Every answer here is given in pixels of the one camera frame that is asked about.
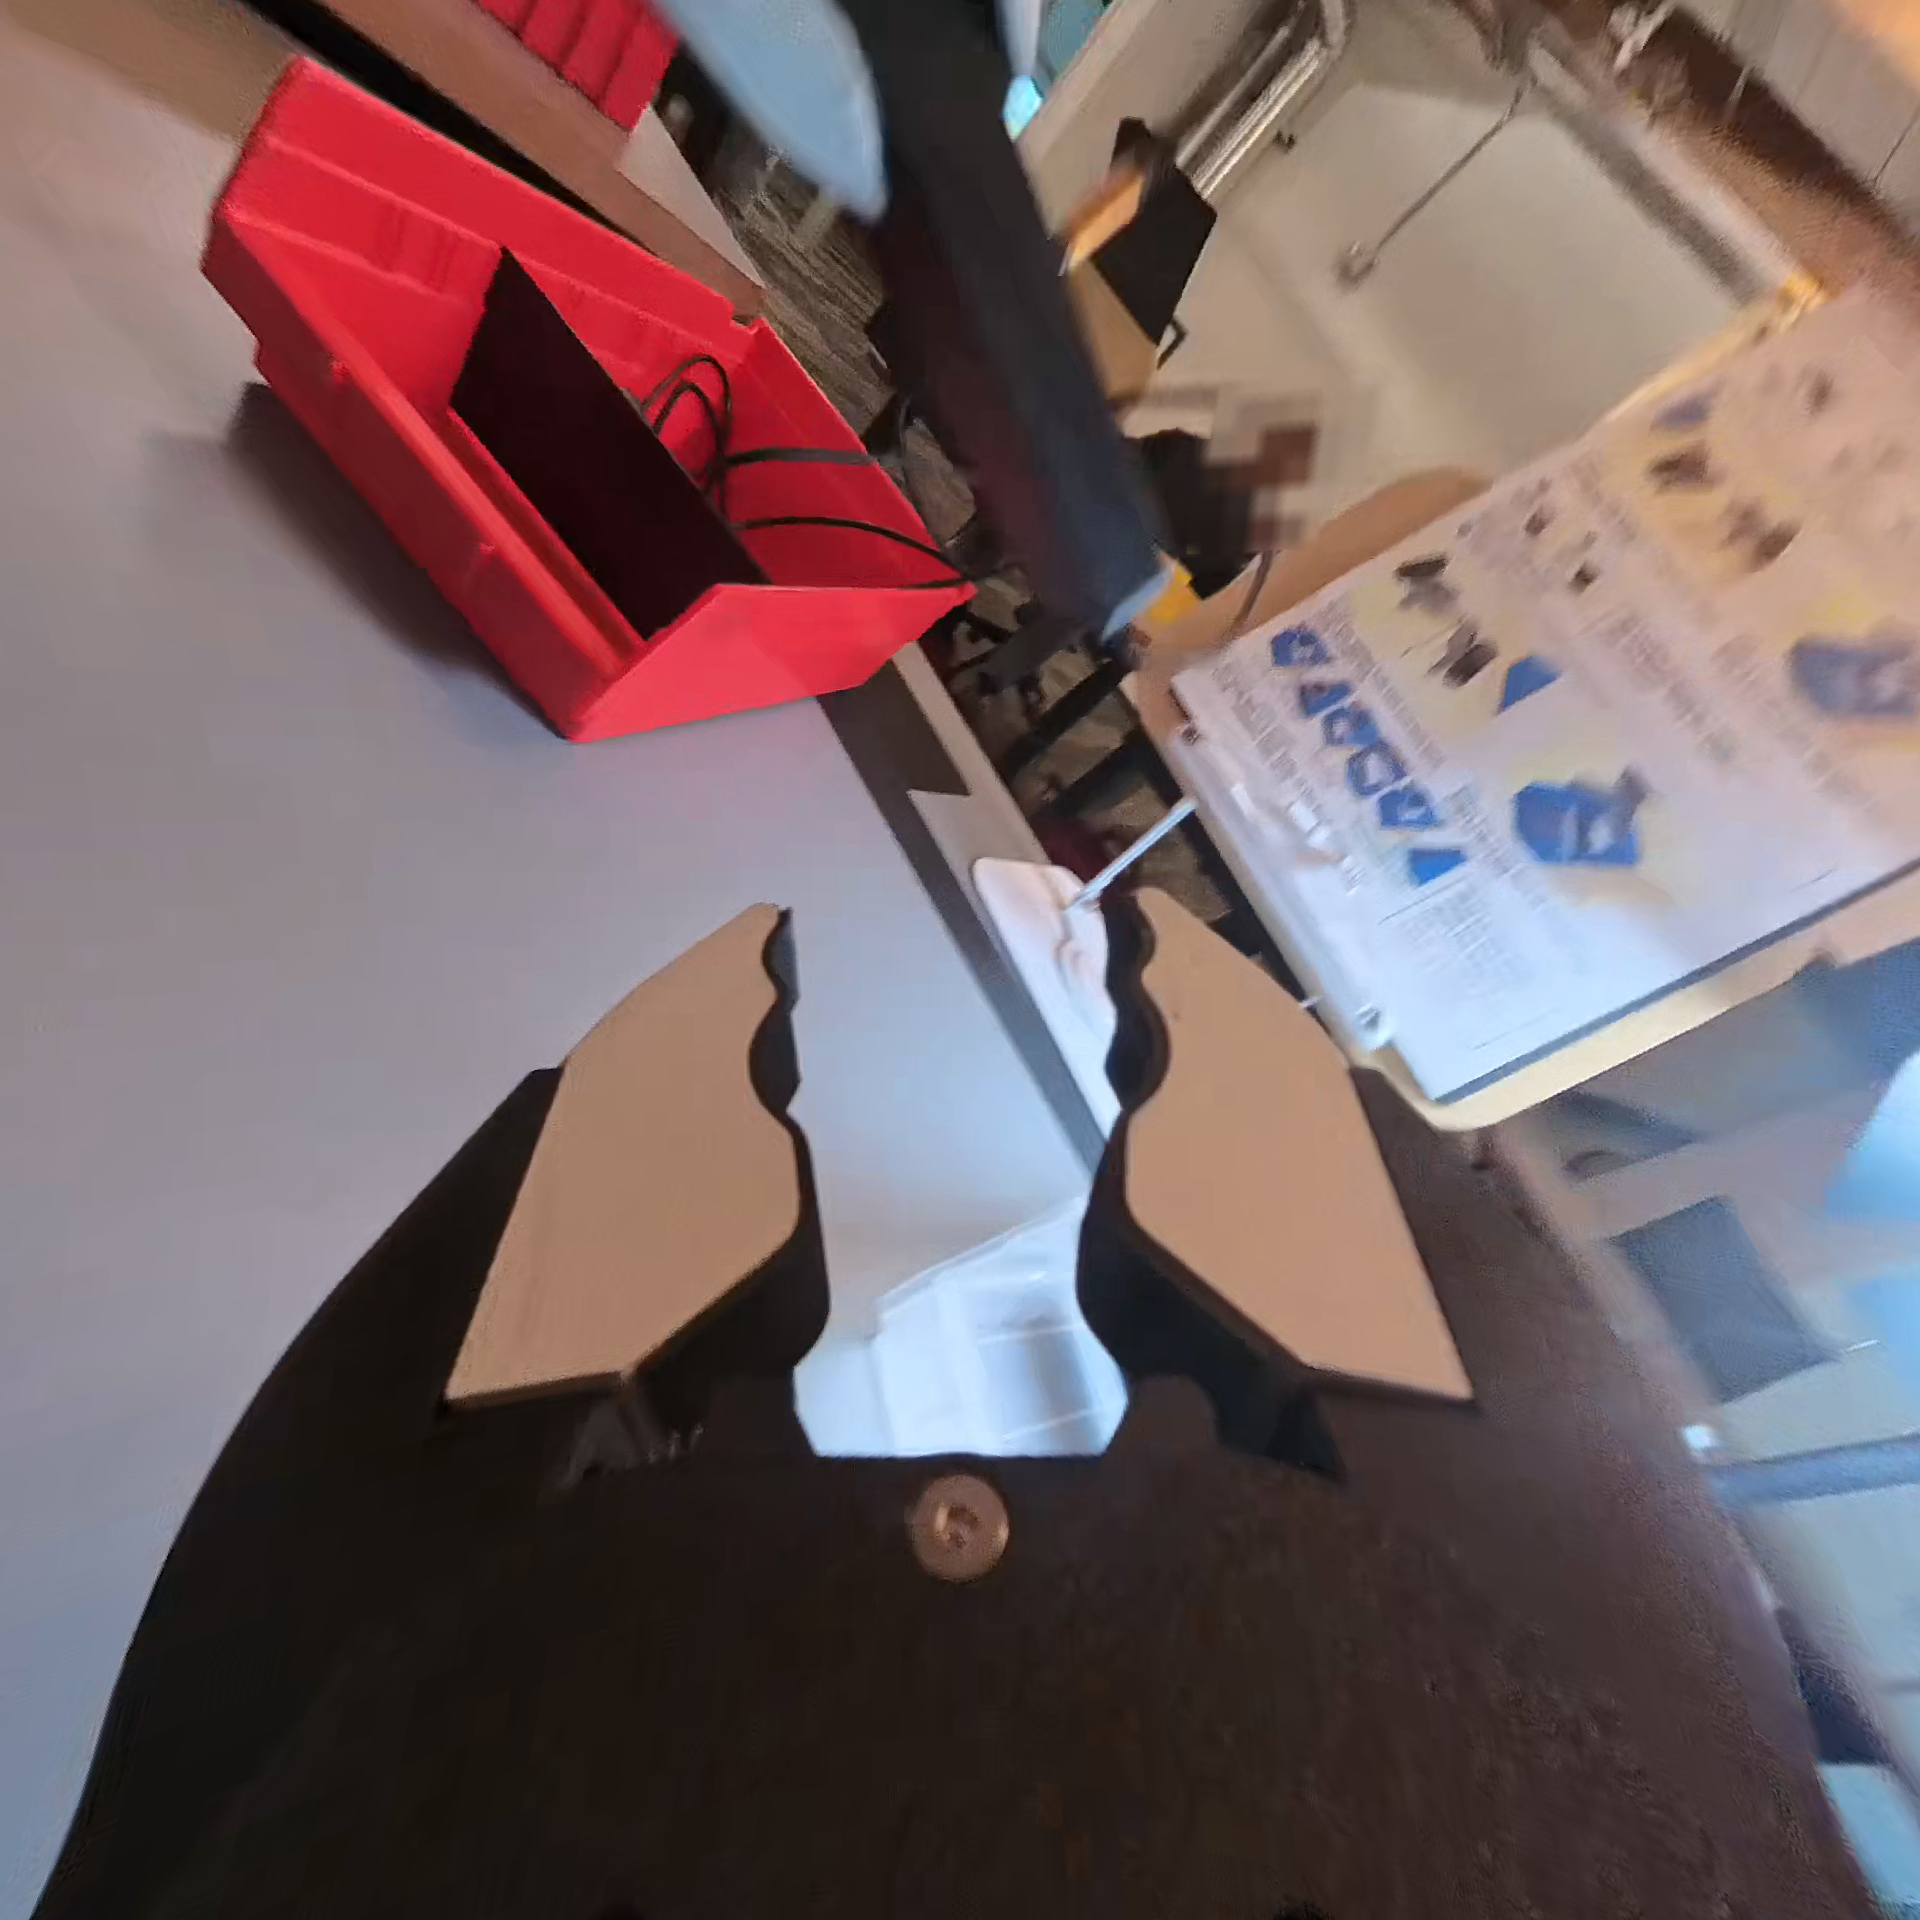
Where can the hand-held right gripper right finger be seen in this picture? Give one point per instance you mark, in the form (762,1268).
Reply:
(1275,1215)

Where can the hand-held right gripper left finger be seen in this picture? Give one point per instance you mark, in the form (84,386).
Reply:
(645,1200)

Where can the clear plastic bin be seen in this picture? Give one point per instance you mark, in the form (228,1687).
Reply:
(974,1349)

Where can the red plastic bin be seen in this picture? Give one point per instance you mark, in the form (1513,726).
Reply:
(376,375)

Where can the printed sign board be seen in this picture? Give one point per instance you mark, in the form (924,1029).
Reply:
(1576,720)

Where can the yellow tool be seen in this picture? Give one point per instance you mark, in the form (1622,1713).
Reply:
(1178,589)

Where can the black bin divider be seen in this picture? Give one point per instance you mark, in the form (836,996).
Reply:
(598,450)

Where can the red ribbed bin white label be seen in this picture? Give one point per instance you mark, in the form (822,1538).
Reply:
(586,44)

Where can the silver air duct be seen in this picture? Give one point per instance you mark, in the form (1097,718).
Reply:
(1259,90)

